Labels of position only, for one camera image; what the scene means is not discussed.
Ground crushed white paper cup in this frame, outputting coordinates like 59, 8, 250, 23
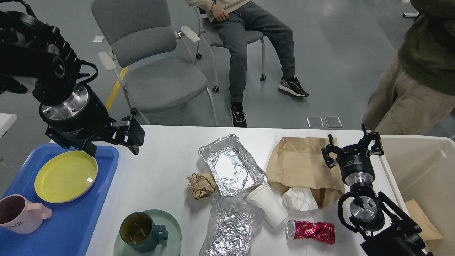
282, 187, 319, 211

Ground pink mug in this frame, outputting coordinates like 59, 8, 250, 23
0, 194, 52, 234

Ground beige plastic bin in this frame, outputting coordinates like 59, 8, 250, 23
381, 135, 455, 256

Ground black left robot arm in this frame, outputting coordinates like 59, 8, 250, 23
1, 0, 145, 156

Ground occupied grey chair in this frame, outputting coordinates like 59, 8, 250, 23
189, 5, 266, 94

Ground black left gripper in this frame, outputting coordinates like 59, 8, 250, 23
39, 83, 145, 157

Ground brown paper in bin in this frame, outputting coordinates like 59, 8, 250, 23
405, 199, 444, 242

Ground yellow plate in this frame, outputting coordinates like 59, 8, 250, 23
34, 151, 98, 203

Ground crumpled aluminium foil sheet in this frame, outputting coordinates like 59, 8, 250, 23
199, 197, 265, 256

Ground empty grey chair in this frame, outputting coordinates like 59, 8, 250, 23
91, 0, 218, 126

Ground blue plastic tray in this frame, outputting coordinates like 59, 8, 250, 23
0, 144, 119, 256

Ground metal floor plates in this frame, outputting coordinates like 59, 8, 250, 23
306, 116, 343, 128

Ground standing person green hoodie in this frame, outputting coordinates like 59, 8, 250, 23
362, 0, 455, 135

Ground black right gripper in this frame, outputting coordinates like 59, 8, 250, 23
321, 124, 384, 186

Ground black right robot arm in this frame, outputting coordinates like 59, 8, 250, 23
321, 124, 427, 256

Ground crumpled brown paper ball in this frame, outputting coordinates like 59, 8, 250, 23
186, 172, 217, 200

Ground seated person grey trousers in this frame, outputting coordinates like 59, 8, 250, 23
187, 0, 309, 128

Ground teal mug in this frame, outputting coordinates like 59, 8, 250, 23
119, 211, 169, 253

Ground white side table corner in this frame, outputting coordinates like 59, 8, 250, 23
0, 113, 17, 138

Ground aluminium foil tray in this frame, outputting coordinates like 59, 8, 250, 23
199, 134, 269, 197

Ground brown paper bag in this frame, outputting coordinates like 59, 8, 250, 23
266, 137, 346, 209

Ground light green plate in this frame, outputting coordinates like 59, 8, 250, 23
113, 209, 182, 256

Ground crushed red can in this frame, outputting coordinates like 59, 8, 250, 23
285, 220, 336, 245

